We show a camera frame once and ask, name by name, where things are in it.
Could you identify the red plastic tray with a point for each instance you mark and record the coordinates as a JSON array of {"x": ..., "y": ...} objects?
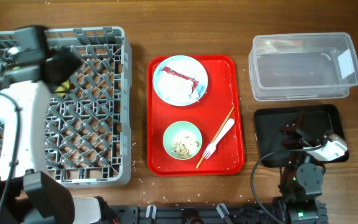
[{"x": 220, "y": 100}]

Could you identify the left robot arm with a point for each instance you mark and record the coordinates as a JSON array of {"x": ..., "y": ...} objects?
[{"x": 27, "y": 193}]

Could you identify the clear plastic bin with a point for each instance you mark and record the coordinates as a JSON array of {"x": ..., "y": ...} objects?
[{"x": 303, "y": 66}]

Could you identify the red snack wrapper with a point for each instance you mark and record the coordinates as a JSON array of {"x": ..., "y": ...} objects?
[{"x": 172, "y": 72}]

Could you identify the black plastic bin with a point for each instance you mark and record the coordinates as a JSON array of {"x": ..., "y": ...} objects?
[{"x": 317, "y": 121}]

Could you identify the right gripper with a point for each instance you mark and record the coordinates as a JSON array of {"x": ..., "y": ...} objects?
[{"x": 300, "y": 140}]

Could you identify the green bowl with food scraps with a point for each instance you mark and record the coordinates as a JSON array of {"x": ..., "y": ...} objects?
[{"x": 182, "y": 140}]

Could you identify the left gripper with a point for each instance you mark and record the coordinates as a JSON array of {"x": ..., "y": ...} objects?
[{"x": 71, "y": 64}]

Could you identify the yellow plastic cup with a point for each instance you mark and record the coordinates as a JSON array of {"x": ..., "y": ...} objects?
[{"x": 63, "y": 89}]

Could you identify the white napkin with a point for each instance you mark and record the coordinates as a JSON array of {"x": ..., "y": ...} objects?
[{"x": 176, "y": 89}]

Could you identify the light blue plate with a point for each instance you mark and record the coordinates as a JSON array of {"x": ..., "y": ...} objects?
[{"x": 185, "y": 65}]

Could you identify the white plastic fork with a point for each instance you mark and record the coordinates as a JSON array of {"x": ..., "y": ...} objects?
[{"x": 213, "y": 145}]

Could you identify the wooden chopstick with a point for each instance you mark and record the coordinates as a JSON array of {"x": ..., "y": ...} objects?
[{"x": 226, "y": 118}]

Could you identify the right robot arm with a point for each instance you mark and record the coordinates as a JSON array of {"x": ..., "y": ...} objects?
[{"x": 302, "y": 179}]

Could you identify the grey dishwasher rack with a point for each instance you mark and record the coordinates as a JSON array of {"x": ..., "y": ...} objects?
[{"x": 88, "y": 133}]

